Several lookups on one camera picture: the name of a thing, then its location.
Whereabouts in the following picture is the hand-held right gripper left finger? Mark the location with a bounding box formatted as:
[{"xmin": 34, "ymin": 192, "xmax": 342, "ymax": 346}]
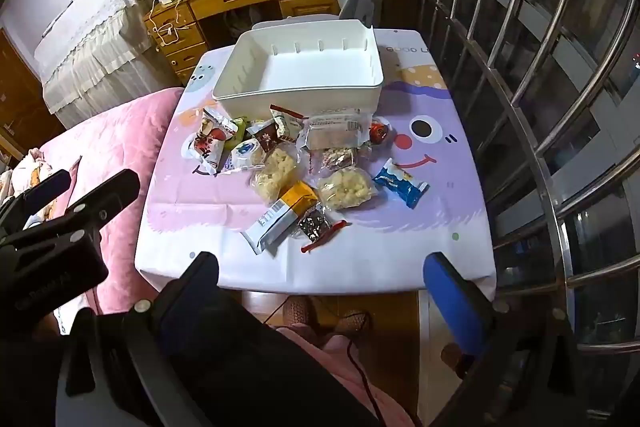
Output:
[{"xmin": 55, "ymin": 251, "xmax": 221, "ymax": 427}]

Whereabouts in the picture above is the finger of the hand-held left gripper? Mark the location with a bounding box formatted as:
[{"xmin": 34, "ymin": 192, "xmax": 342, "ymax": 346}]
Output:
[
  {"xmin": 0, "ymin": 169, "xmax": 141, "ymax": 249},
  {"xmin": 0, "ymin": 169, "xmax": 72, "ymax": 234}
]

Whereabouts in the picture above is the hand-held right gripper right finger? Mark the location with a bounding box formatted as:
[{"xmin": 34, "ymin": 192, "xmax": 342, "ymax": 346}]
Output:
[{"xmin": 423, "ymin": 251, "xmax": 598, "ymax": 427}]

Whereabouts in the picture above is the red white fruit-print packet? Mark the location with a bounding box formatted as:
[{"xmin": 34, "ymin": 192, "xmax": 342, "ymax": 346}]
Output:
[{"xmin": 187, "ymin": 107, "xmax": 239, "ymax": 176}]

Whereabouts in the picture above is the yellow white snack packet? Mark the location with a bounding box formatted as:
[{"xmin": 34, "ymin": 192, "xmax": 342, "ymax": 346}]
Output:
[{"xmin": 240, "ymin": 182, "xmax": 321, "ymax": 256}]

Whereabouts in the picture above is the blue snack packet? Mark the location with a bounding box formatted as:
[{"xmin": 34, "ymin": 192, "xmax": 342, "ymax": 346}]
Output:
[{"xmin": 372, "ymin": 158, "xmax": 431, "ymax": 210}]

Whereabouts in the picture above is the clear packet with red edge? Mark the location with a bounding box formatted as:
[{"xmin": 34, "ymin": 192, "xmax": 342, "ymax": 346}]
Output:
[{"xmin": 294, "ymin": 206, "xmax": 352, "ymax": 254}]

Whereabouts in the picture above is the clear puffed rice packet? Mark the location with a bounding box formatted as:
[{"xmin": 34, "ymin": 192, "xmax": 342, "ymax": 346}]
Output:
[
  {"xmin": 250, "ymin": 147, "xmax": 306, "ymax": 204},
  {"xmin": 317, "ymin": 167, "xmax": 379, "ymax": 211}
]

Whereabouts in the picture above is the blue white round packet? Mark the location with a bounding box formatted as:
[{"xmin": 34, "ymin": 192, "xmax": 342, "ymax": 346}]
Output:
[{"xmin": 225, "ymin": 139, "xmax": 266, "ymax": 172}]

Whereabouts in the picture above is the clear packet of brown nuts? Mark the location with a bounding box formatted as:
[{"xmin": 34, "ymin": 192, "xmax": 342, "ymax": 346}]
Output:
[{"xmin": 320, "ymin": 147, "xmax": 362, "ymax": 171}]

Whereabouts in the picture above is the red round chocolate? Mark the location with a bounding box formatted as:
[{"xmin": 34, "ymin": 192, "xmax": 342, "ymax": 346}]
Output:
[{"xmin": 369, "ymin": 119, "xmax": 392, "ymax": 146}]

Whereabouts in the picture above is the clear bread packet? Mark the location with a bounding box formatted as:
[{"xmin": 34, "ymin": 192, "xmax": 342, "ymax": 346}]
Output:
[{"xmin": 299, "ymin": 113, "xmax": 374, "ymax": 154}]

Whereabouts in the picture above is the white plastic storage bin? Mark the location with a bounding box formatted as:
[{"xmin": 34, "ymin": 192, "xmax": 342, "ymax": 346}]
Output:
[{"xmin": 211, "ymin": 19, "xmax": 385, "ymax": 115}]

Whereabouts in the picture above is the white orange cloth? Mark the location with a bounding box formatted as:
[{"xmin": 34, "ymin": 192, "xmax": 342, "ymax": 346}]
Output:
[{"xmin": 0, "ymin": 148, "xmax": 56, "ymax": 230}]

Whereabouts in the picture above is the pink blanket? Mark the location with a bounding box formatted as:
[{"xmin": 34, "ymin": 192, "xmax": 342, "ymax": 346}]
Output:
[{"xmin": 37, "ymin": 87, "xmax": 187, "ymax": 315}]

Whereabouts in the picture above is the wooden door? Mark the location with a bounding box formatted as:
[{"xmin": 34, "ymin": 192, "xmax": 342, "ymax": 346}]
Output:
[{"xmin": 0, "ymin": 29, "xmax": 67, "ymax": 162}]

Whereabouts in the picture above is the metal window grille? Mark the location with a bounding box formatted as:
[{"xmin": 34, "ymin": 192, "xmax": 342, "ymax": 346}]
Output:
[{"xmin": 415, "ymin": 0, "xmax": 640, "ymax": 427}]

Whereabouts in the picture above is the person's pink garment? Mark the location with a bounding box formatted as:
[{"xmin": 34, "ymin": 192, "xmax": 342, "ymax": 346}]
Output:
[{"xmin": 276, "ymin": 326, "xmax": 417, "ymax": 427}]

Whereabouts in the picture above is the bed with white lace cover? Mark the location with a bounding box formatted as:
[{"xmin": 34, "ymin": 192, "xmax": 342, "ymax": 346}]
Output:
[{"xmin": 34, "ymin": 0, "xmax": 177, "ymax": 128}]

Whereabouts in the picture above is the red cable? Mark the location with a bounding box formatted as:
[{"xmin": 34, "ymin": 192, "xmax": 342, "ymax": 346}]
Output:
[{"xmin": 262, "ymin": 294, "xmax": 423, "ymax": 427}]

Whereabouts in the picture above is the white charger cable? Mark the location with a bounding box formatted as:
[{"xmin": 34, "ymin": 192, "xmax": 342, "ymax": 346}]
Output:
[{"xmin": 144, "ymin": 0, "xmax": 195, "ymax": 48}]

